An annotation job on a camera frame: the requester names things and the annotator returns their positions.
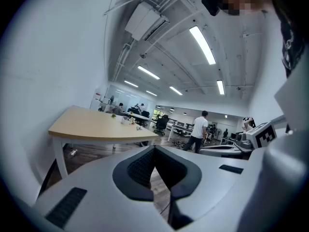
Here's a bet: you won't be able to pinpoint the white office desk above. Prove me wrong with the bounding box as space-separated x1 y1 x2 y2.
166 120 195 140

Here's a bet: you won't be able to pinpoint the black office chair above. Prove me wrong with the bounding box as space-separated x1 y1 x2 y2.
154 116 170 136

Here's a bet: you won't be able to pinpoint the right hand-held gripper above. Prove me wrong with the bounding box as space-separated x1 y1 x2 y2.
199 121 277 159

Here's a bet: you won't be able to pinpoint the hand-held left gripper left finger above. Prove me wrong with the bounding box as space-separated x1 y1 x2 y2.
112 145 155 202

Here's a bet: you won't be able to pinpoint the white ceiling air conditioner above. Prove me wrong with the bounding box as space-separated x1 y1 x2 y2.
125 1 170 42

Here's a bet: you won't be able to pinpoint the black head-worn camera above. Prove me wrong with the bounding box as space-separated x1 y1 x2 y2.
201 0 226 17

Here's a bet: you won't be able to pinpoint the wooden table with white legs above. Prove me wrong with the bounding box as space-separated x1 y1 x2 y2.
48 105 159 180

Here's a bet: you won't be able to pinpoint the set of ceiling strip lights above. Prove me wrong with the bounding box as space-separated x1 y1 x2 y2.
115 26 225 99

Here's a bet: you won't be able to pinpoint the round white table black legs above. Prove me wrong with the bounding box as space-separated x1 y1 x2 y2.
126 112 151 128

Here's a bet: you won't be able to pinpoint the white cabinet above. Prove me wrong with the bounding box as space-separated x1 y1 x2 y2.
90 97 104 111

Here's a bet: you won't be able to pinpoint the person's black printed t-shirt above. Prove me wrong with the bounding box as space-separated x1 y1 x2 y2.
272 0 306 78

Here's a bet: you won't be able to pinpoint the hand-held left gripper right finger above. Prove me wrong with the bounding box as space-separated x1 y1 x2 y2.
154 145 202 200

